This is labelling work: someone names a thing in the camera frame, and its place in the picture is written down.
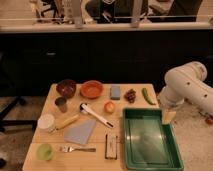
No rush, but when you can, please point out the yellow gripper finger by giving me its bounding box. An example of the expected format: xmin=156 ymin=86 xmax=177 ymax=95
xmin=162 ymin=109 xmax=176 ymax=125

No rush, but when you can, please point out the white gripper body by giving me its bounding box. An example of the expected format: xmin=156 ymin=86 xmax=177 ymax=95
xmin=157 ymin=86 xmax=184 ymax=109

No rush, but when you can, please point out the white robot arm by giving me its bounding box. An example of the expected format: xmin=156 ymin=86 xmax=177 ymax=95
xmin=158 ymin=61 xmax=213 ymax=125

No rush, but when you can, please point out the small metal cup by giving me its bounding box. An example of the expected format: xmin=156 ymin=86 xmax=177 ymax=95
xmin=55 ymin=97 xmax=67 ymax=113

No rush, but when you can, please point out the white plastic cup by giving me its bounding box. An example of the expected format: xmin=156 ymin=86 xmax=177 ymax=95
xmin=37 ymin=114 xmax=55 ymax=132

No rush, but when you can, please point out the green plastic tray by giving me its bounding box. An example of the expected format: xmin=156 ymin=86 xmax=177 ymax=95
xmin=123 ymin=108 xmax=184 ymax=171

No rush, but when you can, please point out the dark grape bunch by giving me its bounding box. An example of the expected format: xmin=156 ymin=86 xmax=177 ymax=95
xmin=124 ymin=89 xmax=136 ymax=103

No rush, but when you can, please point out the blue grey sponge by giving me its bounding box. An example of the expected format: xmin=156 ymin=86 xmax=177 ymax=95
xmin=110 ymin=85 xmax=121 ymax=100

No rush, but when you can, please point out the black rectangular case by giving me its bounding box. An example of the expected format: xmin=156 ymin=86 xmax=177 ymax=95
xmin=105 ymin=133 xmax=117 ymax=160

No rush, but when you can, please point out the orange bowl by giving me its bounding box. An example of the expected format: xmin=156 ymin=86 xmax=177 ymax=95
xmin=80 ymin=80 xmax=103 ymax=99

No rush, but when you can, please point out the grey blue cloth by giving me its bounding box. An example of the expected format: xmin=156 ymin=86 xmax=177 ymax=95
xmin=64 ymin=119 xmax=96 ymax=145

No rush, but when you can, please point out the dark brown bowl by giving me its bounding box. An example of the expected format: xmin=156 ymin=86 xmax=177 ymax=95
xmin=56 ymin=79 xmax=76 ymax=99

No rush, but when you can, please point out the metal fork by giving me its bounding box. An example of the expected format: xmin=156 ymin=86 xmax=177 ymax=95
xmin=59 ymin=146 xmax=96 ymax=153

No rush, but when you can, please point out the black office chair base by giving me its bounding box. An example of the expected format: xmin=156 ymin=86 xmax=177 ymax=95
xmin=0 ymin=96 xmax=38 ymax=133

